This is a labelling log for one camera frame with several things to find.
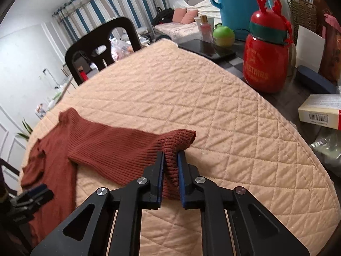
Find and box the pink pillow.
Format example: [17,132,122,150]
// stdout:
[181,9,199,24]
[173,7,187,23]

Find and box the green potted plant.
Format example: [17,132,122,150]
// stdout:
[16,117,34,140]

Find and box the black backpack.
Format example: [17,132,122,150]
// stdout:
[152,7,175,26]

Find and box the white card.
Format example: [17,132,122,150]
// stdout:
[295,25,326,73]

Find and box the peach quilted blanket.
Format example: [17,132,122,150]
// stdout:
[17,39,337,256]

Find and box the red antler bottle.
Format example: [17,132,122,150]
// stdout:
[242,0,293,94]

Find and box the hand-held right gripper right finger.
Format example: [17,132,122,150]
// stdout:
[177,151,311,256]

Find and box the floral sofa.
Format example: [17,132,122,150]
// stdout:
[154,0,224,43]

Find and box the clear plastic bag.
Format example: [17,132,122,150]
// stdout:
[309,132,341,176]

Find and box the low white cabinet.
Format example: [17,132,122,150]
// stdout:
[46,76,78,104]

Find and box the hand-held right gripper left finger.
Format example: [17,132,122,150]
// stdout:
[30,151,165,256]

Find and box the wicker basket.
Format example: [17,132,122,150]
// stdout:
[289,0,319,36]

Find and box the green round container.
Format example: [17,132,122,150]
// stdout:
[212,25,236,47]

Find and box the blue striped curtain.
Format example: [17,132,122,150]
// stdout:
[52,0,171,46]

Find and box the black tablet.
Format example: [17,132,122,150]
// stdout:
[178,39,237,60]

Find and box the black wooden chair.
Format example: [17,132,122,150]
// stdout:
[65,17,142,86]

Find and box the white plastic bag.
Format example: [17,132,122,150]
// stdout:
[108,36,134,59]

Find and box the white throw blanket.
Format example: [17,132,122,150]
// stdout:
[173,0,223,12]

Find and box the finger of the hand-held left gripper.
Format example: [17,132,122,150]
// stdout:
[16,184,50,200]
[12,189,54,220]

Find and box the pink perfume bottle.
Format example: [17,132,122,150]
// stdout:
[200,15,214,42]

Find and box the white and red box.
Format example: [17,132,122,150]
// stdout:
[298,94,341,131]

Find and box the brown gift bag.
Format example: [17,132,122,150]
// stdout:
[318,13,341,83]

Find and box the dark blue glasses case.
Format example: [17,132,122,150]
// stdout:
[297,65,337,94]

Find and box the rust brown knit sweater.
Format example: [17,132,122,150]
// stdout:
[21,107,197,248]

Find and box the large blue plastic jug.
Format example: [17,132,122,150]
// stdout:
[200,0,275,42]

